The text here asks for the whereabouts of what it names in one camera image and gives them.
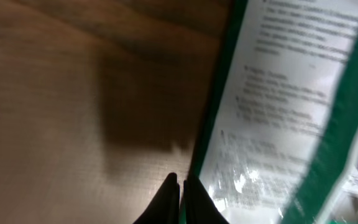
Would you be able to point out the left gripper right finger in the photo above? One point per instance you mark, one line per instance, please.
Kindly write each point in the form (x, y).
(199, 207)

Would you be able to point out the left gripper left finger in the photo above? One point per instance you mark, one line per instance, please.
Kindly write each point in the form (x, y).
(164, 207)

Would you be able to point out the green white 3M package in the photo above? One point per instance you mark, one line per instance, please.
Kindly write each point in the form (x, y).
(280, 139)

